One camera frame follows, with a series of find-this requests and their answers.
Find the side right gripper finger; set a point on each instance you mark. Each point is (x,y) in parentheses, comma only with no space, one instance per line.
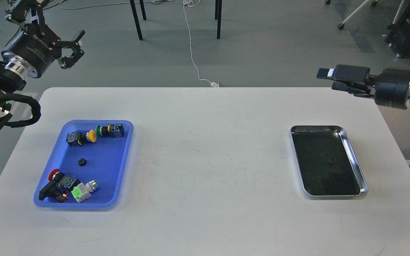
(357,90)
(345,73)

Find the black chair leg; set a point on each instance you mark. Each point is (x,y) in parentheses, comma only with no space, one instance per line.
(218,17)
(136,18)

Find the metal tray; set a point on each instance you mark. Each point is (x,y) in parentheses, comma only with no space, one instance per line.
(313,146)

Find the white green selector switch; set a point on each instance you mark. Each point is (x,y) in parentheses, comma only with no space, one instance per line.
(83,191)

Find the yellow push button switch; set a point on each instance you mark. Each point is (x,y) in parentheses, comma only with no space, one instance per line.
(77,138)

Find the black chair leg right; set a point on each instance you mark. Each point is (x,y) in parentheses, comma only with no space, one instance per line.
(218,17)

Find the white caster chair base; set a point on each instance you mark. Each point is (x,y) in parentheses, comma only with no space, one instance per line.
(373,3)

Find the blue plastic tray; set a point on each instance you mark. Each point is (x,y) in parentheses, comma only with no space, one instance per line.
(106,161)

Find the small black gear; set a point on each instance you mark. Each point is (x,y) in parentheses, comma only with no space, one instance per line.
(82,162)
(331,162)

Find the black chair leg left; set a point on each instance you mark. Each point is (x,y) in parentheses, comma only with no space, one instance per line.
(136,18)

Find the side left gripper finger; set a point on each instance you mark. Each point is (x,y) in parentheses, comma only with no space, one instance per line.
(75,46)
(17,13)

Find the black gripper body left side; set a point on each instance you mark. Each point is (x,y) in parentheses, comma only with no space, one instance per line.
(29,54)

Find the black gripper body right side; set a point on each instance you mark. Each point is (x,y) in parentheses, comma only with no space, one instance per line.
(391,88)

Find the red emergency stop button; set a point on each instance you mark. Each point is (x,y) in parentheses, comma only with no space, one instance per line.
(59,187)

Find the green push button switch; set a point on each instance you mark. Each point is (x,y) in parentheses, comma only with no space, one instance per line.
(114,130)

